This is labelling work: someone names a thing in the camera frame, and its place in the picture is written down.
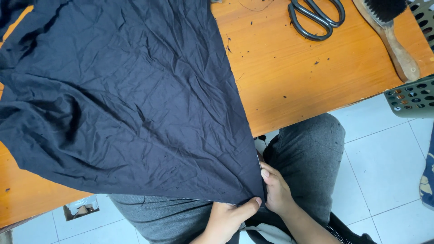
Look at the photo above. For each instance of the wooden brush with black bristles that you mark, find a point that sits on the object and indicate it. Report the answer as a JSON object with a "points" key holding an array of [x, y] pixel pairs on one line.
{"points": [[400, 57]]}

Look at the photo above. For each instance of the green perforated plastic basket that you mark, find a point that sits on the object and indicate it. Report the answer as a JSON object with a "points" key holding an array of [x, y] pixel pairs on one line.
{"points": [[412, 110]]}

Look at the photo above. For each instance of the grey perforated plastic basket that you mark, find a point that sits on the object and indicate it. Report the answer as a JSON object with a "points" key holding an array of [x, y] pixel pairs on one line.
{"points": [[428, 20]]}

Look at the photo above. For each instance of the person's left hand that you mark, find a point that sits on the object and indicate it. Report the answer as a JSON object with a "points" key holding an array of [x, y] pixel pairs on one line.
{"points": [[223, 223]]}

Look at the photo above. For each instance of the loose black thread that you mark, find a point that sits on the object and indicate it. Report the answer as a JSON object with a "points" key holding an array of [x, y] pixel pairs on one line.
{"points": [[256, 7]]}

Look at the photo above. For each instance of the person's grey trousers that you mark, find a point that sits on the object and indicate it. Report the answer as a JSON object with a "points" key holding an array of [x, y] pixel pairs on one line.
{"points": [[305, 149]]}

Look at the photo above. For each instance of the black metal scissors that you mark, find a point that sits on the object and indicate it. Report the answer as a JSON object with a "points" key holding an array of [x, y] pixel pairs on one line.
{"points": [[316, 38]]}

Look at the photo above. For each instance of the dark navy fabric sheet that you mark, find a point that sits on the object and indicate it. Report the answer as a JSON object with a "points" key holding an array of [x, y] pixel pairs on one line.
{"points": [[118, 101]]}

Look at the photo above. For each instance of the person's right hand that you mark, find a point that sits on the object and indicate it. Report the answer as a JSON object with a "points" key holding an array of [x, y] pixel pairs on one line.
{"points": [[278, 196]]}

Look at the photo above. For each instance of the blue patterned cloth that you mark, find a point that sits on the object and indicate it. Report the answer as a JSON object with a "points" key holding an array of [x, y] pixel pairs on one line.
{"points": [[428, 176]]}

